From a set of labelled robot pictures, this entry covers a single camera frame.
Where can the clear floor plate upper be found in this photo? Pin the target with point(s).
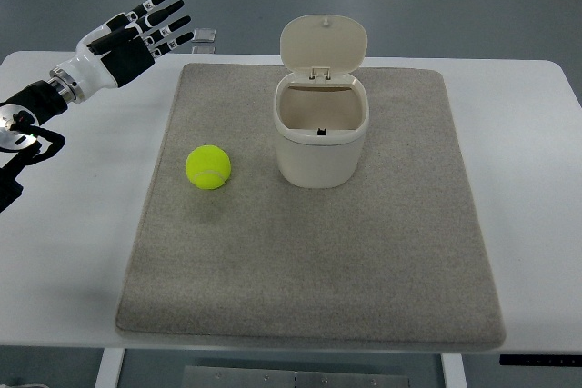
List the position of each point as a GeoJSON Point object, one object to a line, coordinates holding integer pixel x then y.
{"type": "Point", "coordinates": [204, 35]}

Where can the white table leg right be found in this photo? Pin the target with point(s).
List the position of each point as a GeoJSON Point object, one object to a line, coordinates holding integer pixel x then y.
{"type": "Point", "coordinates": [453, 370]}

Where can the grey metal base plate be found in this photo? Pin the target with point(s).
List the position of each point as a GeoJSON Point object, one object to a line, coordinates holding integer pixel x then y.
{"type": "Point", "coordinates": [207, 376]}

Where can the beige lidded bin box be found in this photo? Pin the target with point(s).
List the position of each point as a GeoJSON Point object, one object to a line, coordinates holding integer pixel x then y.
{"type": "Point", "coordinates": [320, 110]}

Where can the clear floor plate lower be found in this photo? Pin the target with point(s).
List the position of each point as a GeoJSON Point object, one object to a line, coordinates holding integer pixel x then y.
{"type": "Point", "coordinates": [203, 49]}

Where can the black table control panel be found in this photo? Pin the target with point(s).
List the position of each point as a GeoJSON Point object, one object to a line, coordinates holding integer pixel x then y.
{"type": "Point", "coordinates": [541, 360]}

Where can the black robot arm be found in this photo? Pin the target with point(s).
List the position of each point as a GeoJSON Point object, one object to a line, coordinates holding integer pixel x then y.
{"type": "Point", "coordinates": [23, 135]}

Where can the clear floor plate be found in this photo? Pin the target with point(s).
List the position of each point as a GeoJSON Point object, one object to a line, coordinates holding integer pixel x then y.
{"type": "Point", "coordinates": [204, 35]}
{"type": "Point", "coordinates": [203, 49]}

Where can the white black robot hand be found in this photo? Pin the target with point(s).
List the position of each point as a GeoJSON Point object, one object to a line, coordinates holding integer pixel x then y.
{"type": "Point", "coordinates": [118, 51]}

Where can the yellow tennis ball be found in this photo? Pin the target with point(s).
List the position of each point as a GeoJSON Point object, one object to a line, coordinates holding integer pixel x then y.
{"type": "Point", "coordinates": [208, 167]}

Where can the grey fabric mat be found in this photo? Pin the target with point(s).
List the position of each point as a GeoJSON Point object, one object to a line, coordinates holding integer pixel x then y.
{"type": "Point", "coordinates": [394, 256]}

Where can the white table leg left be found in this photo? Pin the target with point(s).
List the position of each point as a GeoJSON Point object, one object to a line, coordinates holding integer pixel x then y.
{"type": "Point", "coordinates": [110, 368]}

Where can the white table leg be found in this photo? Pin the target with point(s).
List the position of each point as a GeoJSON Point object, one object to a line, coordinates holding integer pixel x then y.
{"type": "Point", "coordinates": [453, 370]}
{"type": "Point", "coordinates": [110, 368]}

